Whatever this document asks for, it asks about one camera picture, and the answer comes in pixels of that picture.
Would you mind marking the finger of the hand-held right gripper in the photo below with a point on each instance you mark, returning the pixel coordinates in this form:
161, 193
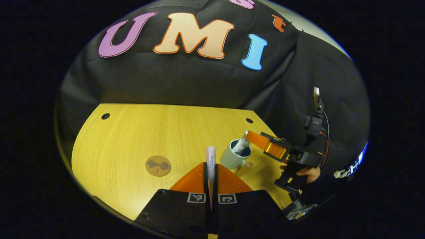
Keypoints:
276, 152
262, 140

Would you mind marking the pale pink toothbrush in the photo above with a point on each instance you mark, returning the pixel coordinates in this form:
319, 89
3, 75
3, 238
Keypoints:
211, 159

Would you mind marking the white toothpaste tube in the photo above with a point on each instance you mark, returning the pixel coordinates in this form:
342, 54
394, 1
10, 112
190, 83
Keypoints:
240, 144

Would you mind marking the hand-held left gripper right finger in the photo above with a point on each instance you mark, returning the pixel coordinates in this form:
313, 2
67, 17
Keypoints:
245, 215

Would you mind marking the black backdrop cloth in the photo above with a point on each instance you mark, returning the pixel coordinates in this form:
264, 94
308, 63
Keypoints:
166, 79

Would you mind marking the round brown coaster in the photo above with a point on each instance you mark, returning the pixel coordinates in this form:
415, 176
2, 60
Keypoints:
158, 166

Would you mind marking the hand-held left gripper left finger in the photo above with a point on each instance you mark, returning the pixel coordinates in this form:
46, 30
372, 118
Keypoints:
176, 215

